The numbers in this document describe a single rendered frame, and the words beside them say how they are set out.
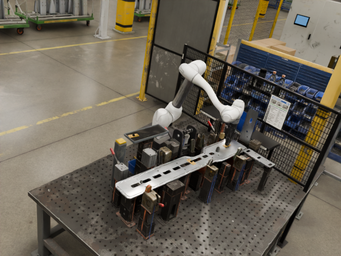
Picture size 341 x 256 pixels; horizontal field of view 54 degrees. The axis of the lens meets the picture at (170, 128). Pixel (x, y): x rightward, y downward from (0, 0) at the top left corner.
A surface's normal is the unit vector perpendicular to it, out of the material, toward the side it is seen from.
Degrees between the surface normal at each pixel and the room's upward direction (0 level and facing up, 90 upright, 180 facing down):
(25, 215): 0
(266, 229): 0
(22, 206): 0
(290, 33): 90
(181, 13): 90
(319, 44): 90
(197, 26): 90
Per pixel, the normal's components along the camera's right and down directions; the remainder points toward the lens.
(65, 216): 0.17, -0.86
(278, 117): -0.72, 0.22
